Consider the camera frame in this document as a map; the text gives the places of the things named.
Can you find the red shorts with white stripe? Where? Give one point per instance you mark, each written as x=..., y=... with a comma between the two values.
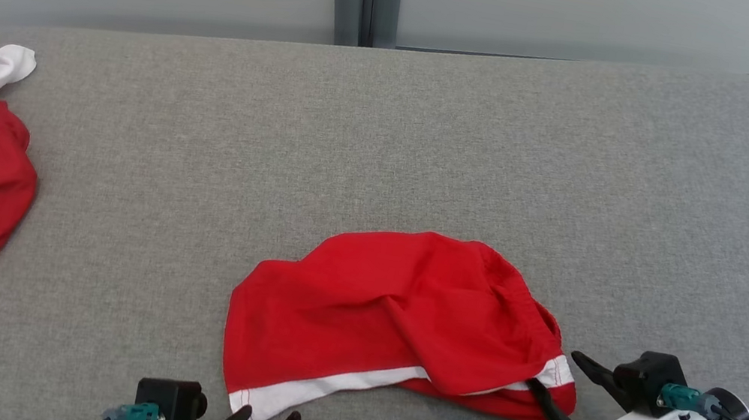
x=390, y=296

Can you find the grey fabric sofa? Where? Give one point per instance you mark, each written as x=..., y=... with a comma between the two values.
x=192, y=210

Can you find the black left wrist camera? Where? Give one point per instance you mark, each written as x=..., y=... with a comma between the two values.
x=171, y=400

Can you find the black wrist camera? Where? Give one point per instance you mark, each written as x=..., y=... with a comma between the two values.
x=171, y=400
x=647, y=373

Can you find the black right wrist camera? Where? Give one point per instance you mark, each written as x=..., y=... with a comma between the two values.
x=647, y=373

